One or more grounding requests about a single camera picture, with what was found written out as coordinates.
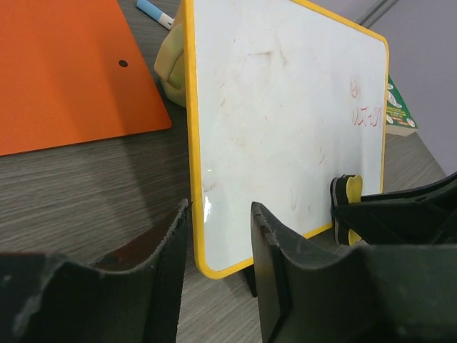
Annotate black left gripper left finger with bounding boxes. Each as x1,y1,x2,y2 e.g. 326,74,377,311
1,200,189,342

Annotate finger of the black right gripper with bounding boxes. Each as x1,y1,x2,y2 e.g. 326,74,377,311
334,174,456,244

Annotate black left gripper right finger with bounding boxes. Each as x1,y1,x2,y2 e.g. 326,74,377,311
251,202,456,342

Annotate yellow whiteboard eraser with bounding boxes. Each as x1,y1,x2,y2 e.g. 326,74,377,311
330,174,363,246

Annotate yellow-framed whiteboard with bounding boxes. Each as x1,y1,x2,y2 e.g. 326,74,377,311
182,1,389,279

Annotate black whiteboard stand foot left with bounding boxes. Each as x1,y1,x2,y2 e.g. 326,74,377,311
242,265,258,298

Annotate blue whiteboard marker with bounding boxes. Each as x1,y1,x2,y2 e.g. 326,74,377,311
136,0,174,31

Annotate green paperback book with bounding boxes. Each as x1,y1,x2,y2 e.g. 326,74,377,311
386,76,418,136

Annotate orange folder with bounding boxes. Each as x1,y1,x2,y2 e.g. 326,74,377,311
1,1,171,155

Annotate cream paper cup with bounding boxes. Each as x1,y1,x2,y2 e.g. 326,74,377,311
154,8,186,107

